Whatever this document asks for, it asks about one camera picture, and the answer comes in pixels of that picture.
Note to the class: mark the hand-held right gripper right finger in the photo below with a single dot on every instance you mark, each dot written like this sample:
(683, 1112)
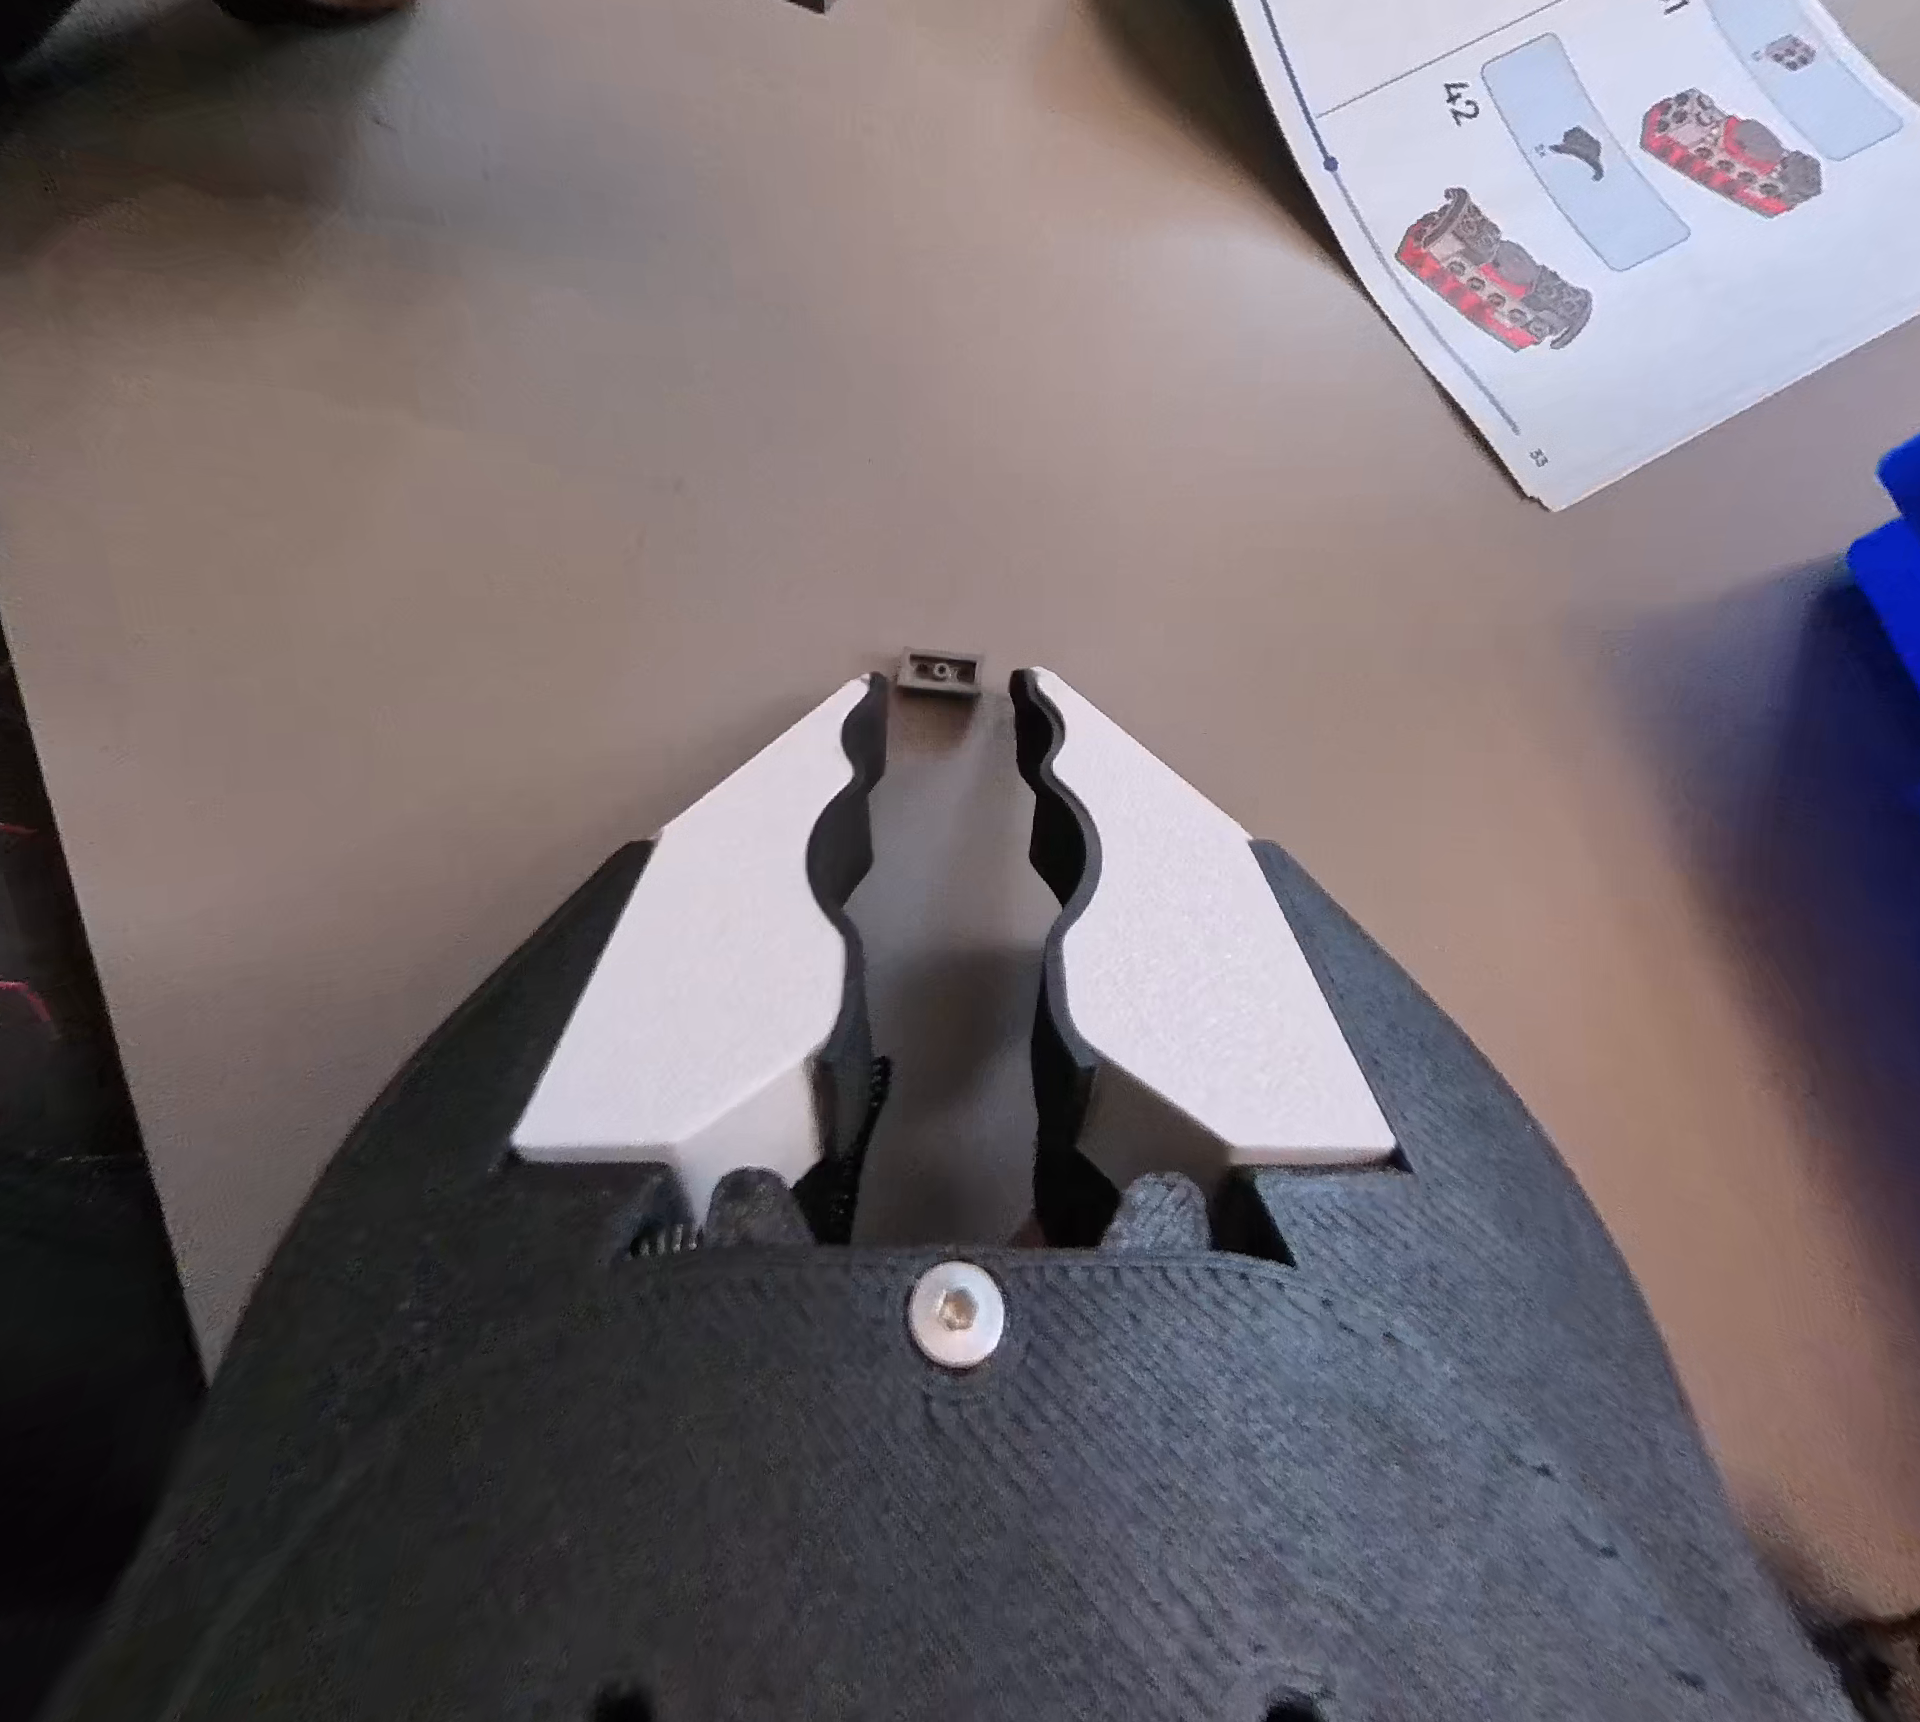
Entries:
(1206, 986)

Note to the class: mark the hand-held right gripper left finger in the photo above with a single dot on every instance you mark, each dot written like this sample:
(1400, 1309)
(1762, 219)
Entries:
(702, 986)

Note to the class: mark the small grey brick plate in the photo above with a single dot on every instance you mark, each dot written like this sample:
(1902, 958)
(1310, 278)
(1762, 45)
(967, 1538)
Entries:
(946, 674)

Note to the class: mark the grey desk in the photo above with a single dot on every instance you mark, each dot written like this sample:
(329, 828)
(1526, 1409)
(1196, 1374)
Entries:
(604, 409)

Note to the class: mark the person's dark clothing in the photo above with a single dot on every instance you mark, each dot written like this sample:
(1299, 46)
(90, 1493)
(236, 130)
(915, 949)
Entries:
(69, 1151)

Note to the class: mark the large blue storage bin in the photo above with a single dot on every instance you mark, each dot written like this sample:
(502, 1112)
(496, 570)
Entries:
(1894, 552)

